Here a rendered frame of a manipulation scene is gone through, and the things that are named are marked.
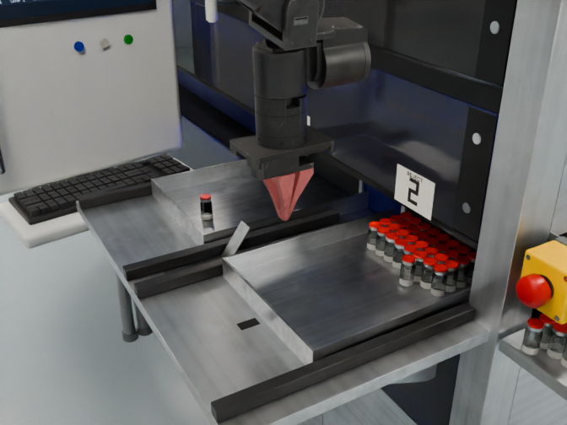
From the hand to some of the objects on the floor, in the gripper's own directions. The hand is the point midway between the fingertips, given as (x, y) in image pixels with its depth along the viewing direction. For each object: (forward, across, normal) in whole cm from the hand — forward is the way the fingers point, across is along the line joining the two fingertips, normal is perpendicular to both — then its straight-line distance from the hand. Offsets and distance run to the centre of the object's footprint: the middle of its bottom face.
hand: (283, 212), depth 75 cm
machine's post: (+109, -28, +9) cm, 113 cm away
